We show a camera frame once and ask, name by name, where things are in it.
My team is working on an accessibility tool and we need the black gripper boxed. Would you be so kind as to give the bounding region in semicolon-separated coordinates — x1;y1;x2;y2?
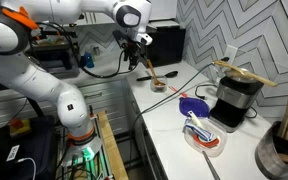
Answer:
123;41;144;70

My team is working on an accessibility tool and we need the blue and white packet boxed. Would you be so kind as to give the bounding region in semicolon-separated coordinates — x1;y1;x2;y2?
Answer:
185;111;214;142

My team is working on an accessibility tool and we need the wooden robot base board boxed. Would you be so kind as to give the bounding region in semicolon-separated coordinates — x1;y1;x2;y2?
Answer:
97;111;129;180

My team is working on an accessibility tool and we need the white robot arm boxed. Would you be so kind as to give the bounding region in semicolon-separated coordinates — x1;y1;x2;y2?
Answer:
0;0;152;144

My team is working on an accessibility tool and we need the blue lunch box lid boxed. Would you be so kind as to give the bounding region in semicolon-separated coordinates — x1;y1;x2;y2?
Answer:
179;97;210;118

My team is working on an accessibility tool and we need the black silver coffee maker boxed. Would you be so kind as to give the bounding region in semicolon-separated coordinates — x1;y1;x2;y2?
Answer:
210;70;264;133

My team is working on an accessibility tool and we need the brown wooden spoon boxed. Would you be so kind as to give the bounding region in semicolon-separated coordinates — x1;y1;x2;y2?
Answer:
146;59;165;86

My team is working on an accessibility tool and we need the small clear glass cup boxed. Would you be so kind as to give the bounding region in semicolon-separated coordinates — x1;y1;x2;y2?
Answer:
150;76;168;93

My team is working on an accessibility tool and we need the black microwave oven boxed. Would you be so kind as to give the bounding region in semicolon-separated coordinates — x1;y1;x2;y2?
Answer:
145;20;186;67

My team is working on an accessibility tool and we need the black slotted spoon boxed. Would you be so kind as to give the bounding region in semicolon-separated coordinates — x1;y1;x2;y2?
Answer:
136;71;178;82

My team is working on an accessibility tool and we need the red straw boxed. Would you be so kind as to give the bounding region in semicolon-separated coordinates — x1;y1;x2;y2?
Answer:
168;86;188;98

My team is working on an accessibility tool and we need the blue bottle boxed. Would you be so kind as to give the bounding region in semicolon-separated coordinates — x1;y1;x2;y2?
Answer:
84;52;94;68

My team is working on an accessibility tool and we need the long wooden spatula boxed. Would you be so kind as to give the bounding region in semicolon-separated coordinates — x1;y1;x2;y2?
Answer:
213;60;278;87

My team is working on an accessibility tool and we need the black equipment case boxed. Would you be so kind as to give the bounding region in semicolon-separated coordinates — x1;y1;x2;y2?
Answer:
0;116;57;180

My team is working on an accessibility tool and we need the grey utensil holder crock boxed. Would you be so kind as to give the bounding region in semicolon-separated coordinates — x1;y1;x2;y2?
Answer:
255;121;288;180

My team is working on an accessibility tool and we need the black power cable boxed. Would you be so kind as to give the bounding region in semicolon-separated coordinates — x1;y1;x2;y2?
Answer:
129;56;258;168

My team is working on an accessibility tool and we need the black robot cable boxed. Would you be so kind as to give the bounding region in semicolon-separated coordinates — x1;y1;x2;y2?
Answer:
33;21;142;80

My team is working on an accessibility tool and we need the white wall outlet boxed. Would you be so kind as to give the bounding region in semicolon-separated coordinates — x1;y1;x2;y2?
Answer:
224;45;238;64

